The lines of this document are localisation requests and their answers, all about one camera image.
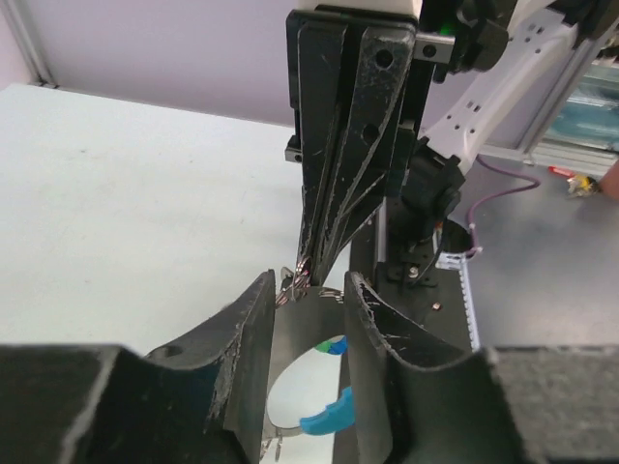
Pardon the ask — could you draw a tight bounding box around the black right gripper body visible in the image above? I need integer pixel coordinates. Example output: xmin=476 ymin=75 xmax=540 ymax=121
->
xmin=286 ymin=8 xmax=434 ymax=198

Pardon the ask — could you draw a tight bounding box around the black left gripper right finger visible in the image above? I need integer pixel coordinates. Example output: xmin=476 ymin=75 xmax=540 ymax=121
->
xmin=343 ymin=273 xmax=618 ymax=463

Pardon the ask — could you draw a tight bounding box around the right aluminium cross profile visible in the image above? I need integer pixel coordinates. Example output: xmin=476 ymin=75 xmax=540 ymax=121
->
xmin=517 ymin=25 xmax=616 ymax=165

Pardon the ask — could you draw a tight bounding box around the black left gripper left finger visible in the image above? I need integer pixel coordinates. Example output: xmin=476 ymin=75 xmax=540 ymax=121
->
xmin=1 ymin=271 xmax=276 ymax=463

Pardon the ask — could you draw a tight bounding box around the left aluminium frame post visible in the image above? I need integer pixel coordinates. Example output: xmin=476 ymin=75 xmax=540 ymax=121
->
xmin=1 ymin=0 xmax=58 ymax=89

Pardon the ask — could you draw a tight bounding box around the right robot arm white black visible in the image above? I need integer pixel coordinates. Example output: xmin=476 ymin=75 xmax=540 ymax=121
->
xmin=285 ymin=1 xmax=618 ymax=288

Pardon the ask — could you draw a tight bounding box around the blue key tag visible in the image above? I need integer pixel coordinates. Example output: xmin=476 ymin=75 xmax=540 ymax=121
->
xmin=327 ymin=336 xmax=347 ymax=356

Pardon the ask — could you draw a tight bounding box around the small split rings bunch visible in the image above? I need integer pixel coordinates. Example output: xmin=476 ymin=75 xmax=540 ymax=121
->
xmin=275 ymin=258 xmax=315 ymax=310

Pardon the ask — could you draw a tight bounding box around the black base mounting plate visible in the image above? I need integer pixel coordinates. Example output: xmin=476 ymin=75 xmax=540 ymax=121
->
xmin=344 ymin=207 xmax=473 ymax=463

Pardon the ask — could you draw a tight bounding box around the large metal keyring blue handle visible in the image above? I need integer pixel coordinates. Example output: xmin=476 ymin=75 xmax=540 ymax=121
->
xmin=260 ymin=286 xmax=355 ymax=456

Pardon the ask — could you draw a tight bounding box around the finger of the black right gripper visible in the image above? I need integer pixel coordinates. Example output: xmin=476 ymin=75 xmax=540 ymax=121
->
xmin=307 ymin=26 xmax=416 ymax=285
xmin=297 ymin=23 xmax=347 ymax=271

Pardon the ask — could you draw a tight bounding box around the grey slotted cable duct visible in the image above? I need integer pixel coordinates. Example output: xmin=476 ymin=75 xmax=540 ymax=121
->
xmin=436 ymin=251 xmax=481 ymax=351

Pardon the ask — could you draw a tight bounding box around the red tool on bench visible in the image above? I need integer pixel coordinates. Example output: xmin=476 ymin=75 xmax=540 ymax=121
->
xmin=548 ymin=166 xmax=575 ymax=178

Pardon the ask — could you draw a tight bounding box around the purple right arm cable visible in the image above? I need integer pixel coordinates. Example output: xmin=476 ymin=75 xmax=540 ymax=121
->
xmin=466 ymin=152 xmax=542 ymax=260

